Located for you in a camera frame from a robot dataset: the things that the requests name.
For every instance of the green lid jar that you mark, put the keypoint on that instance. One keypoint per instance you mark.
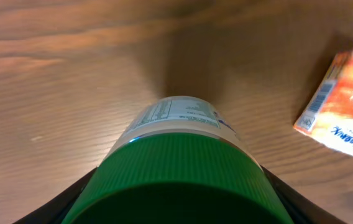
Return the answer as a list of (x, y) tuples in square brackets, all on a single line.
[(178, 162)]

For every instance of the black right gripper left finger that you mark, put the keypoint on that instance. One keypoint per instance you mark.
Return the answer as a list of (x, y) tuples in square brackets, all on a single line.
[(54, 211)]

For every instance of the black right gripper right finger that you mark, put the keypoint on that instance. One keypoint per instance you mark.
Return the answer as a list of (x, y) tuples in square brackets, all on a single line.
[(301, 210)]

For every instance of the orange tissue pack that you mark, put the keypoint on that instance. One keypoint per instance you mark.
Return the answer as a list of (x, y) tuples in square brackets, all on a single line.
[(328, 117)]

